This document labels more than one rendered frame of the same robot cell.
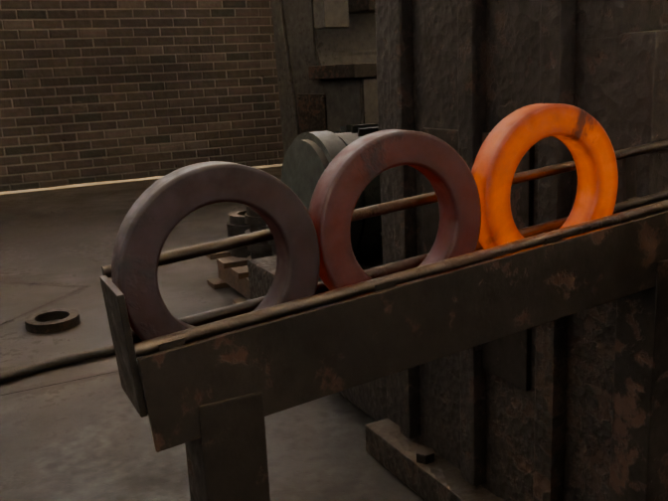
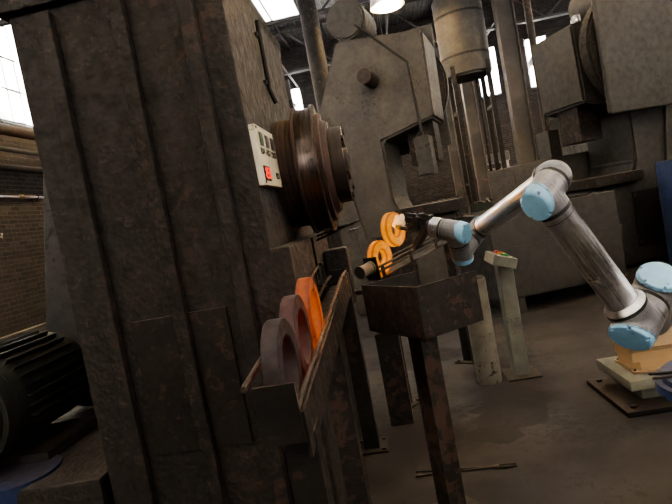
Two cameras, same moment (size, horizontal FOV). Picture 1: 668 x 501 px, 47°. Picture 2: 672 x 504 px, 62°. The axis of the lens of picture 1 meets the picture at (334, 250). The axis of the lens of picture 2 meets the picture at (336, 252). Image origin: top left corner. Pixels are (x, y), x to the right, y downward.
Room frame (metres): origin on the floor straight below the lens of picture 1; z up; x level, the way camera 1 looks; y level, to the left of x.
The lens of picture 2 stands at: (0.01, 0.89, 0.93)
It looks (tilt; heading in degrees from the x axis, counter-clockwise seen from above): 4 degrees down; 303
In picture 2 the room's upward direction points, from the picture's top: 11 degrees counter-clockwise
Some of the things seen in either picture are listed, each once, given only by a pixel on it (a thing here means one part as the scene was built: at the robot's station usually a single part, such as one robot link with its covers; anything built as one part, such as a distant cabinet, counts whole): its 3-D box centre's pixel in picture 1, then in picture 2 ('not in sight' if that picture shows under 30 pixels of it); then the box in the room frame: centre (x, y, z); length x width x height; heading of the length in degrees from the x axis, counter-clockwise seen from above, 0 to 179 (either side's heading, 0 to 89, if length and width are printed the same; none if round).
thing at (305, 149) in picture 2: not in sight; (316, 169); (1.15, -0.87, 1.11); 0.47 x 0.06 x 0.47; 116
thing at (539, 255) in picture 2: not in sight; (530, 249); (1.09, -3.64, 0.39); 1.03 x 0.83 x 0.77; 41
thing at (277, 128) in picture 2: not in sight; (294, 173); (1.22, -0.84, 1.12); 0.47 x 0.10 x 0.47; 116
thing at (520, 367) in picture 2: not in sight; (510, 312); (0.79, -1.81, 0.31); 0.24 x 0.16 x 0.62; 116
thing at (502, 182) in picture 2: not in sight; (541, 213); (1.33, -5.36, 0.55); 1.10 x 0.53 x 1.10; 136
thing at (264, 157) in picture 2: not in sight; (266, 158); (1.09, -0.52, 1.15); 0.26 x 0.02 x 0.18; 116
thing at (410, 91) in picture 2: not in sight; (407, 153); (2.03, -3.73, 1.36); 1.37 x 1.17 x 2.71; 12
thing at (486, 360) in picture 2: not in sight; (481, 329); (0.92, -1.70, 0.26); 0.12 x 0.12 x 0.52
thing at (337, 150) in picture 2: not in sight; (341, 164); (1.06, -0.92, 1.11); 0.28 x 0.06 x 0.28; 116
